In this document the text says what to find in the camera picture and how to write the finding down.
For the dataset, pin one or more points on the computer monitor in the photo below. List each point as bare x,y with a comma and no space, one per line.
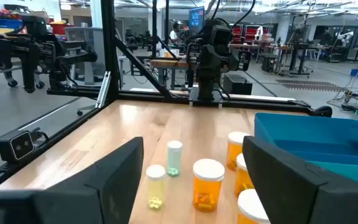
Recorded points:
196,19

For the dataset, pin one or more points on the blue plastic bin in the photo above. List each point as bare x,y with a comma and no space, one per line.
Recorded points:
306,130

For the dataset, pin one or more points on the grey office chair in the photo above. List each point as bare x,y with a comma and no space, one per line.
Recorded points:
85,40

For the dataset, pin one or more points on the large orange pill bottle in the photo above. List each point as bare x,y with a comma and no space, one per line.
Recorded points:
208,186

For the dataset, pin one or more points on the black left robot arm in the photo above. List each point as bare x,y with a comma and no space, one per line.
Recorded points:
210,84

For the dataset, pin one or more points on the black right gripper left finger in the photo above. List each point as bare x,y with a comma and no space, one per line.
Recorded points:
120,174

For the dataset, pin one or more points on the black background robot arm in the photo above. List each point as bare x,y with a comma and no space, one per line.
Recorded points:
36,49

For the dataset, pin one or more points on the dark floor mat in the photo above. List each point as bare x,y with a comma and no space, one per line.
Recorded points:
309,85

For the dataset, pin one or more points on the red storage bins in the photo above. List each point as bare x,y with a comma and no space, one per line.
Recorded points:
244,33

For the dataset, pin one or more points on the blue storage crate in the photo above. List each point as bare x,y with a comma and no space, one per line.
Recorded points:
5,23

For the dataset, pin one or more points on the black aluminium table frame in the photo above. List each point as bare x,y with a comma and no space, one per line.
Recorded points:
110,62

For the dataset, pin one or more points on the black frame foot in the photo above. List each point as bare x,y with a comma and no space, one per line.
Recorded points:
322,111

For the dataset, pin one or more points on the slim yellow pill bottle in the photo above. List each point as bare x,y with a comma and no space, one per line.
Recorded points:
156,186

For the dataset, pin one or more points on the slim green pill bottle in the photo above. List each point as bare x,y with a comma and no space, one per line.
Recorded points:
174,158

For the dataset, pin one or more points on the black box on floor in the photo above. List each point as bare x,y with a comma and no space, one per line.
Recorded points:
236,84

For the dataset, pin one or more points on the person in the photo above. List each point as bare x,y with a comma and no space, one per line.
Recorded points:
174,32

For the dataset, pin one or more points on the red container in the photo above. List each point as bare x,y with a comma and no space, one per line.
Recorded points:
59,28

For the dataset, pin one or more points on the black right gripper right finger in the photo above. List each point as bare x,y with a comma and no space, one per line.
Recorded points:
278,180

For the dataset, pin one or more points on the black table-level camera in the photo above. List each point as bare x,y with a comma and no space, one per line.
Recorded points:
15,146

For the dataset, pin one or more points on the silver metal bracket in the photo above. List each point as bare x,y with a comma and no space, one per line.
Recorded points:
103,90

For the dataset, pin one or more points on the wooden background table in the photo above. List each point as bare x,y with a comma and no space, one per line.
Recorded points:
166,63

